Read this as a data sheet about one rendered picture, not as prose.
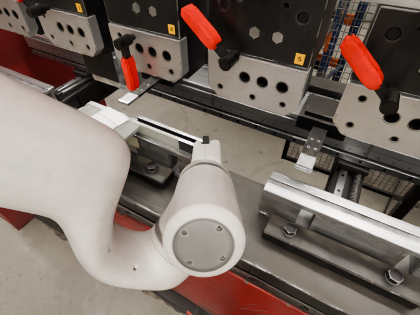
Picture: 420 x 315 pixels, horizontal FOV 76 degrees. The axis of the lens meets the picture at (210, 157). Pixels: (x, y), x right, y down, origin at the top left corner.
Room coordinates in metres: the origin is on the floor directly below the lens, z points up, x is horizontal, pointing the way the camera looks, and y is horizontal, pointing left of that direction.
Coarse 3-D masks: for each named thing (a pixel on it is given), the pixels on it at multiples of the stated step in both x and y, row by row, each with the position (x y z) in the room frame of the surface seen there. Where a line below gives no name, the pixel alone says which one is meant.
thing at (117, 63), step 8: (88, 56) 0.59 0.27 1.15; (96, 56) 0.57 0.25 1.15; (104, 56) 0.56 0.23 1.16; (112, 56) 0.55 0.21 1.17; (88, 64) 0.59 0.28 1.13; (96, 64) 0.58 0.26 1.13; (104, 64) 0.56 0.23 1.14; (112, 64) 0.55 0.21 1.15; (120, 64) 0.56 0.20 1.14; (96, 72) 0.58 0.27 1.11; (104, 72) 0.57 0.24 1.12; (112, 72) 0.56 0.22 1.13; (120, 72) 0.56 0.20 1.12; (104, 80) 0.59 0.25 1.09; (112, 80) 0.56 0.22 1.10; (120, 80) 0.55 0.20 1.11
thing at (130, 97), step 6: (144, 78) 0.77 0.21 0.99; (150, 78) 0.74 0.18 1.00; (156, 78) 0.74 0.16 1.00; (180, 78) 0.75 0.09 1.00; (144, 84) 0.70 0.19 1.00; (150, 84) 0.70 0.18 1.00; (168, 84) 0.73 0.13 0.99; (174, 84) 0.73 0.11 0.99; (138, 90) 0.67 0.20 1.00; (144, 90) 0.67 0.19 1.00; (126, 96) 0.64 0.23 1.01; (132, 96) 0.64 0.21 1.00; (138, 96) 0.65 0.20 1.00; (120, 102) 0.62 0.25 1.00; (126, 102) 0.61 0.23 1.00
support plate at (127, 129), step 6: (84, 108) 0.59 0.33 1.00; (90, 108) 0.59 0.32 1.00; (90, 114) 0.57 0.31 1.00; (120, 126) 0.52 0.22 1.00; (126, 126) 0.52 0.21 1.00; (132, 126) 0.52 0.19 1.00; (138, 126) 0.52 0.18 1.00; (120, 132) 0.50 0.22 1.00; (126, 132) 0.50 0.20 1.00; (132, 132) 0.50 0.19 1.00; (126, 138) 0.48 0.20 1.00
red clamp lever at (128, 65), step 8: (120, 40) 0.43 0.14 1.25; (128, 40) 0.44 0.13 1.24; (120, 48) 0.43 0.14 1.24; (128, 48) 0.45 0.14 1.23; (128, 56) 0.44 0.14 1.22; (128, 64) 0.43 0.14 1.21; (128, 72) 0.43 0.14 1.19; (136, 72) 0.45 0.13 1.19; (128, 80) 0.43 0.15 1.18; (136, 80) 0.44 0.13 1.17; (128, 88) 0.44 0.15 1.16; (136, 88) 0.44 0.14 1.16
